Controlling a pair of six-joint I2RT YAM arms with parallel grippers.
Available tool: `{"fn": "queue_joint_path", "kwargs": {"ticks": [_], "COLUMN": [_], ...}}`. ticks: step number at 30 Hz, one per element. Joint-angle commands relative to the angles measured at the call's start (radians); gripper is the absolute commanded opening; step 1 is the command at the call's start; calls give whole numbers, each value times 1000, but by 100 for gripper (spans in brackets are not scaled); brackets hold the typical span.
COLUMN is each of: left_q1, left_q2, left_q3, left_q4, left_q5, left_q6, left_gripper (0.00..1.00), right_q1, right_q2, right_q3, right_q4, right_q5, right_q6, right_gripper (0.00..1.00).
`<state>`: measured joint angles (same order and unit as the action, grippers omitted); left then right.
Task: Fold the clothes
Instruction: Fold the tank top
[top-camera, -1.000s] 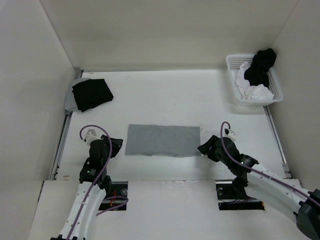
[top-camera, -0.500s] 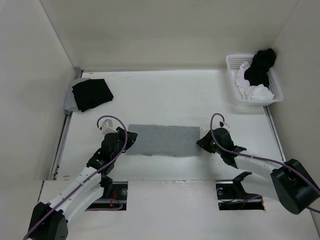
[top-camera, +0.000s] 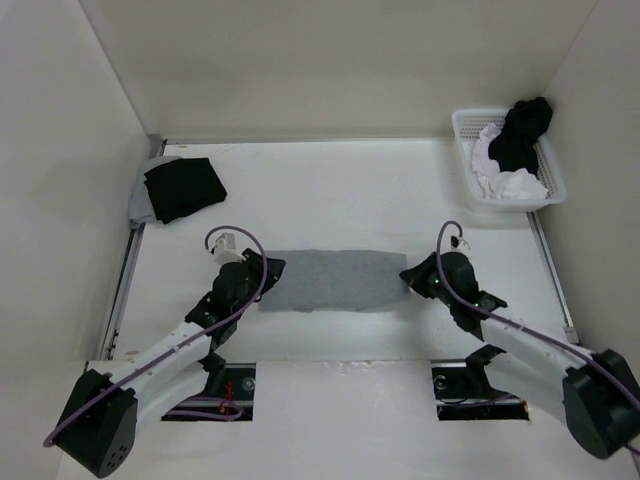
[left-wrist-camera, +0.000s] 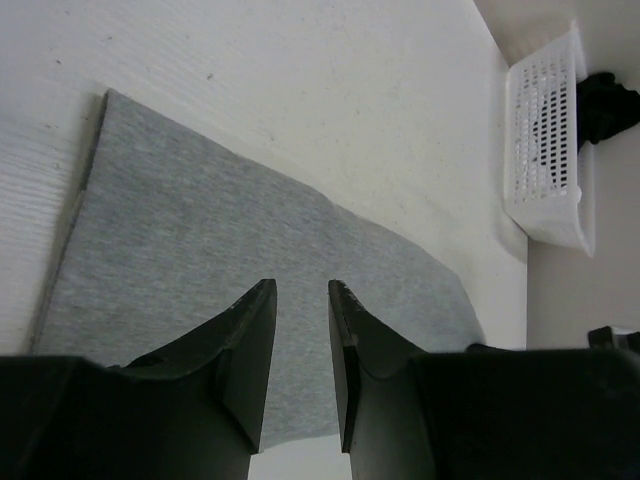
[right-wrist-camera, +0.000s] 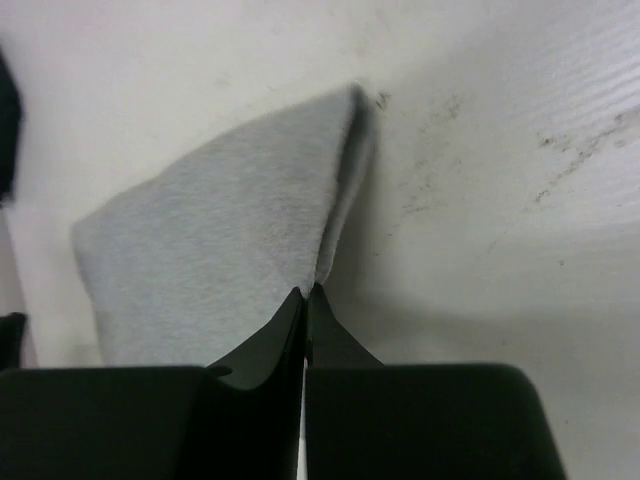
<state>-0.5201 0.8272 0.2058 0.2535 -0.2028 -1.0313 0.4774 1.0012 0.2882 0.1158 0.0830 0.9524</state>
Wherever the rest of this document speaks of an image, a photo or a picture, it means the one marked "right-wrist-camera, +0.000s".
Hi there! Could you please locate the grey tank top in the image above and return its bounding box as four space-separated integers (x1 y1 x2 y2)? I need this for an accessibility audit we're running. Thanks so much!
71 85 377 366

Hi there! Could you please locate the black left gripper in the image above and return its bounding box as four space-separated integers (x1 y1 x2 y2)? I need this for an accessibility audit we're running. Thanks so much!
1 56 28 368

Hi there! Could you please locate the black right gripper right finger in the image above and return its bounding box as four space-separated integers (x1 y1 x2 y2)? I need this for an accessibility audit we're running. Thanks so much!
304 285 567 479

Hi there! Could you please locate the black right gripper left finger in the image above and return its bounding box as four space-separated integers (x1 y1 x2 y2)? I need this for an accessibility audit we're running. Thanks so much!
1 290 305 479

